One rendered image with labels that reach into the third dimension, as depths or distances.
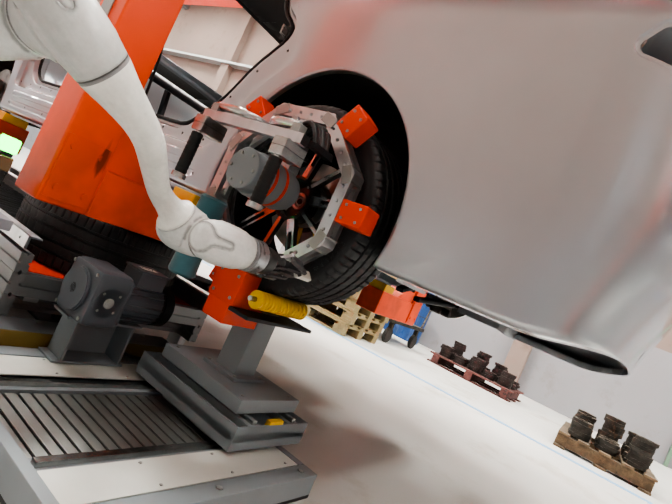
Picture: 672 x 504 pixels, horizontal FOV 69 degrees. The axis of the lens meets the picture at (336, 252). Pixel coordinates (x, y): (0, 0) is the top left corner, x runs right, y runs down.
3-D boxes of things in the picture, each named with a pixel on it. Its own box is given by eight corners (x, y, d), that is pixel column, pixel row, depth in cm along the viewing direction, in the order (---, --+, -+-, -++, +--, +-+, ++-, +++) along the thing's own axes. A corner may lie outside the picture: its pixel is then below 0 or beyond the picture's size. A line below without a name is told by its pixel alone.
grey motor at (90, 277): (167, 379, 176) (207, 290, 177) (51, 374, 141) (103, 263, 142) (140, 357, 186) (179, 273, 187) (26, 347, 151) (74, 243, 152)
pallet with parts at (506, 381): (510, 403, 642) (524, 372, 643) (425, 359, 710) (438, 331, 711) (520, 402, 714) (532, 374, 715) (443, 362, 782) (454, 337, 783)
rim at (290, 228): (406, 159, 168) (295, 147, 196) (376, 128, 149) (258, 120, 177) (362, 300, 163) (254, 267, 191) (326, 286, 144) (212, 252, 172)
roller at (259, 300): (308, 323, 167) (315, 308, 167) (252, 310, 142) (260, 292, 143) (296, 317, 170) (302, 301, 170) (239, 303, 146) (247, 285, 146)
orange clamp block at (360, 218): (346, 228, 144) (370, 237, 139) (332, 220, 138) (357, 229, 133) (356, 206, 144) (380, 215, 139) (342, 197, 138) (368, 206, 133)
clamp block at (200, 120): (221, 143, 151) (228, 128, 151) (200, 130, 143) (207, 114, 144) (211, 140, 154) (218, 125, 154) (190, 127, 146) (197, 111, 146)
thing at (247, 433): (298, 446, 168) (309, 420, 169) (225, 455, 139) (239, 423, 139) (209, 377, 197) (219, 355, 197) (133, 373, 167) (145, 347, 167)
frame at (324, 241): (311, 301, 142) (387, 132, 144) (298, 297, 137) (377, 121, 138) (199, 242, 173) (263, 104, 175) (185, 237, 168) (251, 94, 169)
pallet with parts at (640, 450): (644, 476, 529) (661, 437, 530) (651, 497, 421) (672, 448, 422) (561, 432, 577) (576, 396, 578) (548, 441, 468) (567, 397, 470)
